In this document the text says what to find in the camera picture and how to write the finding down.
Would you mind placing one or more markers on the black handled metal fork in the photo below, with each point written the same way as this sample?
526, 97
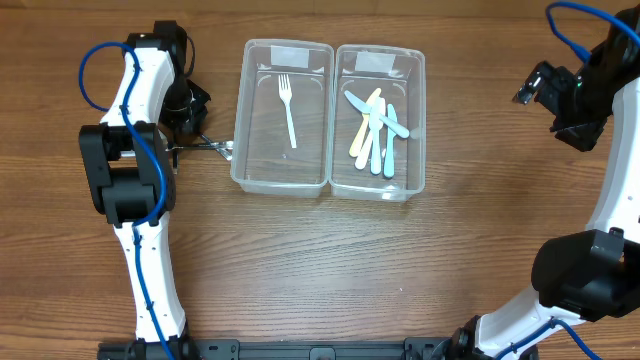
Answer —
175, 161

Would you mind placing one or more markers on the silver metal fork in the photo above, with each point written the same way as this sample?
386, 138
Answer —
223, 148
199, 146

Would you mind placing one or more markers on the yellow plastic knife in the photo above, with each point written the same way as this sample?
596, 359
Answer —
357, 143

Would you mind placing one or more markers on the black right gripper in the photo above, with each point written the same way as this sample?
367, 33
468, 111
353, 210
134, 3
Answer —
560, 100

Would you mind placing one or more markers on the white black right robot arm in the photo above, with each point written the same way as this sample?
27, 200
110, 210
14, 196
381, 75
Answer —
589, 275

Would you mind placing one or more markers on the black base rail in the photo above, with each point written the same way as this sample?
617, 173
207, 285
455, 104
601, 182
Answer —
420, 348

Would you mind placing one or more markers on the clear plastic container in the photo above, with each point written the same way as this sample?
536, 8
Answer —
263, 160
401, 75

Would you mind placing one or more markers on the light blue plastic knife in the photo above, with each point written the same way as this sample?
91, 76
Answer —
375, 164

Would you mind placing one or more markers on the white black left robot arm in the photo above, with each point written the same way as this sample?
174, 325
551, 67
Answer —
131, 180

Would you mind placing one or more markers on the pale green plastic knife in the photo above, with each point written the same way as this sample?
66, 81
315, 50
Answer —
389, 162

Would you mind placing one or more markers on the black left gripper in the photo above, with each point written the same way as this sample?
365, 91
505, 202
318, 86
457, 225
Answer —
198, 112

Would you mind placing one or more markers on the left clear plastic container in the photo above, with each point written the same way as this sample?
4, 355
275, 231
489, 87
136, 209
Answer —
263, 160

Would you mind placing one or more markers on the right clear plastic container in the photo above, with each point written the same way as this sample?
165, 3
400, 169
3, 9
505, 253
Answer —
401, 75

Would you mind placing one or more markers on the white plastic fork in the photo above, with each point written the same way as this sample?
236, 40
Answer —
285, 93

